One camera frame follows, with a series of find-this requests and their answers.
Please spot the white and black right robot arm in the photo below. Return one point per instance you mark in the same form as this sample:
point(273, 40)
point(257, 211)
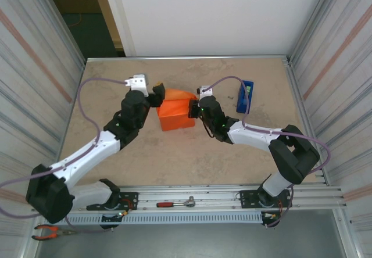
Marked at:
point(250, 136)

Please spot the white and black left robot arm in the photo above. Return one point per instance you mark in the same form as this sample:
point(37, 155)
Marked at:
point(87, 153)

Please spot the blue tape dispenser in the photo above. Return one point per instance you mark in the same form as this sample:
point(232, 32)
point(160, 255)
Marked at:
point(241, 101)

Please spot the green tape roll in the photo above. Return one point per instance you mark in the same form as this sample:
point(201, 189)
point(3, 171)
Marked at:
point(248, 89)

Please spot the yellow power connector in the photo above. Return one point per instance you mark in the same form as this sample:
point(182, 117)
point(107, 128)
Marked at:
point(123, 213)
point(273, 216)

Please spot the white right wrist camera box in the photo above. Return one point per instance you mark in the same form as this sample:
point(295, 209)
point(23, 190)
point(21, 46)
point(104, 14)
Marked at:
point(205, 91)

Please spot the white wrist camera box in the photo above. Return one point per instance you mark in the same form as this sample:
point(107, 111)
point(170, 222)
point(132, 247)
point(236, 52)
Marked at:
point(138, 83)
point(205, 91)

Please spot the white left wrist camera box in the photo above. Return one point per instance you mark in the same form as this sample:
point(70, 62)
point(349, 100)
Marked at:
point(138, 83)

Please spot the aluminium table edge rail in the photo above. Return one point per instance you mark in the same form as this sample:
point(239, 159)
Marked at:
point(186, 57)

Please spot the aluminium mounting rail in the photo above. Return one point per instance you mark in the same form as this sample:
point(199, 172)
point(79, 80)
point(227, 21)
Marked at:
point(174, 195)

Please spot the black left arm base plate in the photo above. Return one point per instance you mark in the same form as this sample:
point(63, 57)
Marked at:
point(132, 196)

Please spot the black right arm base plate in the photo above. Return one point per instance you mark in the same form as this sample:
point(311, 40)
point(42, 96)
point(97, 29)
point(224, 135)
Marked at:
point(247, 197)

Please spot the striped translucent enclosure panel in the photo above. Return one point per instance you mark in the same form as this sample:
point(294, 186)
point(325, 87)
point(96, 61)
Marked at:
point(29, 95)
point(343, 95)

